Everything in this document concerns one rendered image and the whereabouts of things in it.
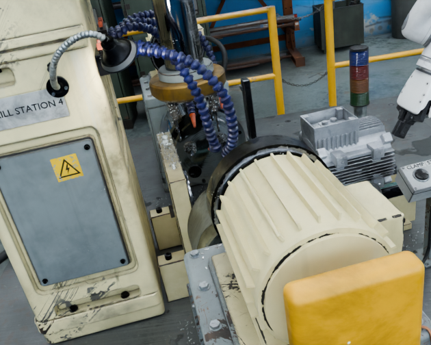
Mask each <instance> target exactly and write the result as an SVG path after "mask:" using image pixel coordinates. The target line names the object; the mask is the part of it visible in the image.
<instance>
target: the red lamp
mask: <svg viewBox="0 0 431 345"><path fill-rule="evenodd" d="M368 77H369V64H367V65H364V66H350V79H353V80H363V79H367V78H368Z"/></svg>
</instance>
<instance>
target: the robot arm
mask: <svg viewBox="0 0 431 345"><path fill-rule="evenodd" d="M402 35H403V36H404V37H405V38H407V39H409V40H411V41H413V42H416V43H418V44H421V45H423V46H424V50H423V52H422V54H421V56H420V58H419V59H418V61H417V63H416V65H419V66H420V67H419V68H416V69H415V70H414V72H413V73H412V75H411V76H410V77H409V79H408V81H407V82H406V84H405V85H404V87H403V89H402V91H401V92H400V95H399V97H398V99H397V104H398V105H397V107H396V108H397V110H398V111H399V116H398V118H397V119H398V121H397V123H396V125H395V127H394V129H393V131H392V132H391V134H393V135H394V136H396V137H399V138H402V139H404V138H405V136H406V134H407V132H408V130H409V129H410V126H411V125H414V124H415V123H416V122H420V123H422V122H423V121H424V118H430V117H431V0H417V1H416V3H415V4H414V6H413V7H412V9H411V11H410V12H409V13H408V15H407V17H406V19H405V20H404V23H403V25H402ZM407 112H408V113H407Z"/></svg>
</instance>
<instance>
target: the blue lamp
mask: <svg viewBox="0 0 431 345"><path fill-rule="evenodd" d="M349 61H350V62H349V65H350V66H364V65H367V64H368V63H369V49H368V50H366V51H362V52H351V51H349Z"/></svg>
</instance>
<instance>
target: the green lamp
mask: <svg viewBox="0 0 431 345"><path fill-rule="evenodd" d="M350 103H351V105H355V106H362V105H367V104H368V103H369V91H367V92H365V93H360V94H355V93H352V92H350Z"/></svg>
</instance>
